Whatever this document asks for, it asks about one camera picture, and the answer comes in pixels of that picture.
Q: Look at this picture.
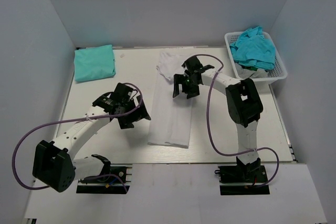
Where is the white plastic basket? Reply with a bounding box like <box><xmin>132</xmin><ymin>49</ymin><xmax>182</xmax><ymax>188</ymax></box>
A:
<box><xmin>224</xmin><ymin>31</ymin><xmax>288</xmax><ymax>84</ymax></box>

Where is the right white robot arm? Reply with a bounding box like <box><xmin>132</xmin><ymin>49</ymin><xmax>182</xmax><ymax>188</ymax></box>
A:
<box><xmin>173</xmin><ymin>54</ymin><xmax>264</xmax><ymax>182</ymax></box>

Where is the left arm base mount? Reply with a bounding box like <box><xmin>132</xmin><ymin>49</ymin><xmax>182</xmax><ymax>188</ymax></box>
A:
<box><xmin>76</xmin><ymin>164</ymin><xmax>132</xmax><ymax>195</ymax></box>

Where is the folded green t shirt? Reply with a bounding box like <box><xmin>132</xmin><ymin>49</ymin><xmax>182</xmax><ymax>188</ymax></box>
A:
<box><xmin>74</xmin><ymin>45</ymin><xmax>116</xmax><ymax>82</ymax></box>

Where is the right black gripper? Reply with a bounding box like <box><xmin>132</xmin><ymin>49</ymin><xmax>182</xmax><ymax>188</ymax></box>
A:
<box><xmin>174</xmin><ymin>74</ymin><xmax>201</xmax><ymax>99</ymax></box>

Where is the white t shirt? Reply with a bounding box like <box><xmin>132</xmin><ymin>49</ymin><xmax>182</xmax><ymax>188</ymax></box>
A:
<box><xmin>148</xmin><ymin>51</ymin><xmax>193</xmax><ymax>148</ymax></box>

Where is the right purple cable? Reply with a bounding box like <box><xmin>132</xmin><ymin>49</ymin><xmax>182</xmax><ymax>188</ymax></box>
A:
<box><xmin>195</xmin><ymin>54</ymin><xmax>280</xmax><ymax>189</ymax></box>

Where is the crumpled blue t shirt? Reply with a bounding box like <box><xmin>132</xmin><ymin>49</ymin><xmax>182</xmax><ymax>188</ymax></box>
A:
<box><xmin>229</xmin><ymin>26</ymin><xmax>276</xmax><ymax>71</ymax></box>

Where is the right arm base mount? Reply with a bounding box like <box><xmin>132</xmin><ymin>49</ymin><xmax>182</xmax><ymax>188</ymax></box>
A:
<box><xmin>214</xmin><ymin>158</ymin><xmax>270</xmax><ymax>196</ymax></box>

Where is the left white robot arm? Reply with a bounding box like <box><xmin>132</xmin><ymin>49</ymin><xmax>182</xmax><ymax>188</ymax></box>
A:
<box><xmin>33</xmin><ymin>83</ymin><xmax>150</xmax><ymax>193</ymax></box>

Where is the grey white shirt in basket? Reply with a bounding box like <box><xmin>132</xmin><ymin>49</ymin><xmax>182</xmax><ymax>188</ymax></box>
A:
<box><xmin>235</xmin><ymin>63</ymin><xmax>268</xmax><ymax>79</ymax></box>

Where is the dark green garment in basket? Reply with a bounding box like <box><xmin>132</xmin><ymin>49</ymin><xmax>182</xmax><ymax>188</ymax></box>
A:
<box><xmin>242</xmin><ymin>66</ymin><xmax>258</xmax><ymax>71</ymax></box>

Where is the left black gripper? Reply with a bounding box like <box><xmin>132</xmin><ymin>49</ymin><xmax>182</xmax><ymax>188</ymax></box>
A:
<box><xmin>118</xmin><ymin>95</ymin><xmax>151</xmax><ymax>129</ymax></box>

